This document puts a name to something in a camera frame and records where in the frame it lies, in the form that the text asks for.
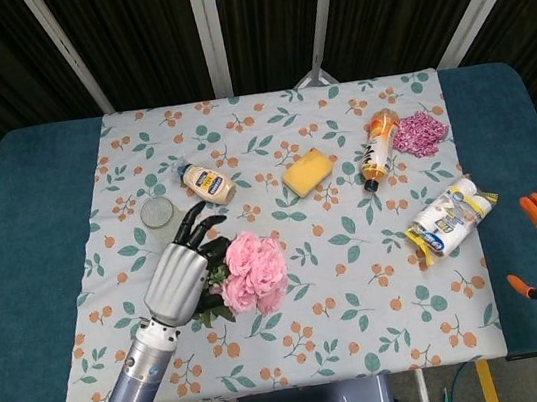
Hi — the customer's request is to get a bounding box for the blue table mat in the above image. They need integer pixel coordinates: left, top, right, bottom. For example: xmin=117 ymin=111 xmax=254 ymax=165
xmin=0 ymin=50 xmax=537 ymax=402

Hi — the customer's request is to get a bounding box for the mayonnaise squeeze bottle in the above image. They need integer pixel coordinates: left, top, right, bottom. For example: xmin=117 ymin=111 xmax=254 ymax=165
xmin=172 ymin=155 xmax=240 ymax=212

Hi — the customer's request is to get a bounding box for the paper towel roll pack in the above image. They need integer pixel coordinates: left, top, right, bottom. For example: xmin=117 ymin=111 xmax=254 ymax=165
xmin=397 ymin=171 xmax=510 ymax=273

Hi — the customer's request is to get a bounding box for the clear glass vase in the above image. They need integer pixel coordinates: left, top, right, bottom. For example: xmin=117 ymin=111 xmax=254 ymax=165
xmin=137 ymin=190 xmax=200 ymax=254

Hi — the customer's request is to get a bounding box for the pink flower bouquet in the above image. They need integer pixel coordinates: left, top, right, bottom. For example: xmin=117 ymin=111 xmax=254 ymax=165
xmin=183 ymin=224 xmax=297 ymax=330

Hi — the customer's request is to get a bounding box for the green cable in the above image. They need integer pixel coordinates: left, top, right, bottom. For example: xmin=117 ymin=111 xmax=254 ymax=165
xmin=438 ymin=361 xmax=484 ymax=402

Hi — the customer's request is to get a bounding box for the orange juice bottle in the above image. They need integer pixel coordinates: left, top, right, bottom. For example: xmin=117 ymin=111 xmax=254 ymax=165
xmin=353 ymin=107 xmax=411 ymax=195

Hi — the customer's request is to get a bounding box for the yellow sponge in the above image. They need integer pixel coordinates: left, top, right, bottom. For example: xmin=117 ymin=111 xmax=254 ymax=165
xmin=278 ymin=145 xmax=340 ymax=203

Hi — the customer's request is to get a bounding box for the floral tablecloth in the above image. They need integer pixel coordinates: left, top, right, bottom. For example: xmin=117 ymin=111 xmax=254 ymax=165
xmin=22 ymin=60 xmax=507 ymax=402

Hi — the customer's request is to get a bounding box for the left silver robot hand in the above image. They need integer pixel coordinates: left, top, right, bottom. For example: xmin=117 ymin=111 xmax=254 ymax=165
xmin=130 ymin=197 xmax=243 ymax=330

